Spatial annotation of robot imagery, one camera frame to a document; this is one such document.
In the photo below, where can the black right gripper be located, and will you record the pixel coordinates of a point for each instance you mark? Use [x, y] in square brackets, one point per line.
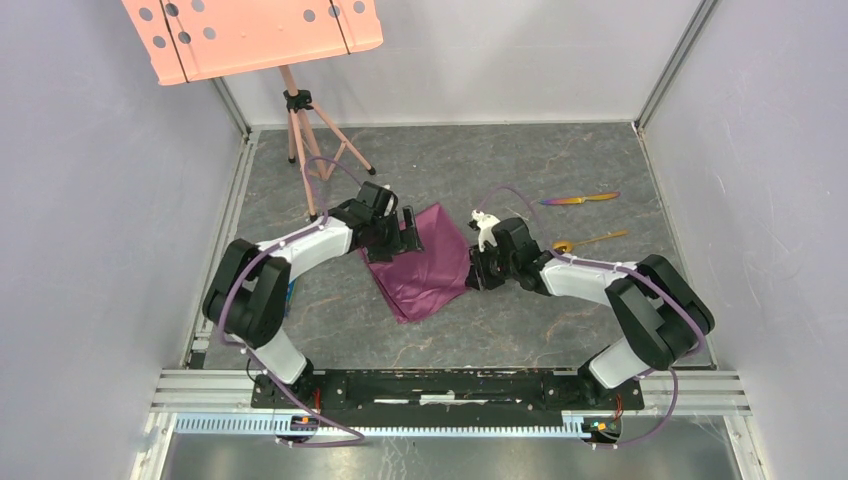
[477, 276]

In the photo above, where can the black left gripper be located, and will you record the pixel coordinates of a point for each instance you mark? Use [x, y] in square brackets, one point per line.
[401, 242]

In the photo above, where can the magenta satin napkin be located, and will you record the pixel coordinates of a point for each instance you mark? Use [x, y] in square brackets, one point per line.
[416, 285]

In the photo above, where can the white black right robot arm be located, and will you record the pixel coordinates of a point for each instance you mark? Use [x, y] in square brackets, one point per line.
[661, 318]

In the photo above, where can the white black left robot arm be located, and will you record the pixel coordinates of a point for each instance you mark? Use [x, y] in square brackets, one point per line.
[248, 295]

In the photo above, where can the gold spoon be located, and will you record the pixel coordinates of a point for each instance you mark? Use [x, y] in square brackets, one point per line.
[566, 246]

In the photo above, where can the colourful toy block set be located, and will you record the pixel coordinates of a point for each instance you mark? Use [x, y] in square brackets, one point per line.
[290, 298]

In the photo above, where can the iridescent rainbow knife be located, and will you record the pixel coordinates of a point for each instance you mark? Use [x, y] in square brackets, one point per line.
[577, 200]

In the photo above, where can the pink music stand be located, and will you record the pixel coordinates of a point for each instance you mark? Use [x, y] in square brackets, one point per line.
[189, 40]

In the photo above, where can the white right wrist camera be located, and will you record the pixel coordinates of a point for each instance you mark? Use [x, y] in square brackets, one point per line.
[483, 224]

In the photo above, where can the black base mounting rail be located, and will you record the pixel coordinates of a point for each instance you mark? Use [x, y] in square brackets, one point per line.
[517, 397]

